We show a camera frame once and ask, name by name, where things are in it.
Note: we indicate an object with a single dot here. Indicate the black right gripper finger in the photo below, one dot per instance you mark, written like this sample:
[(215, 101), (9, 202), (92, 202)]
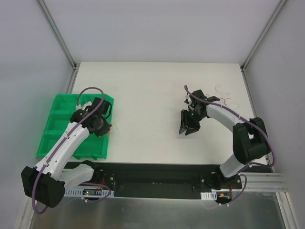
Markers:
[(185, 118), (191, 130)]

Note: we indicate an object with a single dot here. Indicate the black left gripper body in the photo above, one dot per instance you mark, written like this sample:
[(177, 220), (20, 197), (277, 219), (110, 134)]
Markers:
[(105, 129)]

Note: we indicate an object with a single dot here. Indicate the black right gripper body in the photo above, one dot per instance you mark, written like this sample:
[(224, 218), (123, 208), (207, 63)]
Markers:
[(187, 118)]

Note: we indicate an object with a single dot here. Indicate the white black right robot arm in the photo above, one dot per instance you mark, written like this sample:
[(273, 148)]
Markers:
[(250, 140)]

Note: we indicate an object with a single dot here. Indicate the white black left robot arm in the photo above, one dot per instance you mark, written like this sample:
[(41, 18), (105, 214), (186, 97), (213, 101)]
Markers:
[(46, 182)]

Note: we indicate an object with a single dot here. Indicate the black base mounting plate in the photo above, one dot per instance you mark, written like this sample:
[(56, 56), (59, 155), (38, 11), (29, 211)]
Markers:
[(154, 180)]

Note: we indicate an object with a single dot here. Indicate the aluminium frame post left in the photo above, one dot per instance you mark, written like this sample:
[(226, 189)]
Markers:
[(56, 32)]

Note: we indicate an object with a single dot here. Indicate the aluminium frame post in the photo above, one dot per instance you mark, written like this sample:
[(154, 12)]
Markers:
[(56, 32), (264, 32)]

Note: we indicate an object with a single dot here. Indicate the white slotted cable duct right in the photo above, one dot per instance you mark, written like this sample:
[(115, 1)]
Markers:
[(208, 195)]

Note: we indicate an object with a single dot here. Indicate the white slotted cable duct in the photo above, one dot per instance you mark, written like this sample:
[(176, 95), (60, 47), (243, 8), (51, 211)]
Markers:
[(208, 195), (88, 192)]

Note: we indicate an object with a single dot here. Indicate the white slotted cable duct left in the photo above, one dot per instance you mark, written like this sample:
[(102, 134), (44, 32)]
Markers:
[(88, 192)]

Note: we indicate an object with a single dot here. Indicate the aluminium extrusion rail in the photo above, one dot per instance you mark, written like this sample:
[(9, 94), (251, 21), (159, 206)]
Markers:
[(265, 182)]

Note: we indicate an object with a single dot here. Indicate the aluminium frame post right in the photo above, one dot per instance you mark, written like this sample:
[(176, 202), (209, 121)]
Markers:
[(264, 32)]

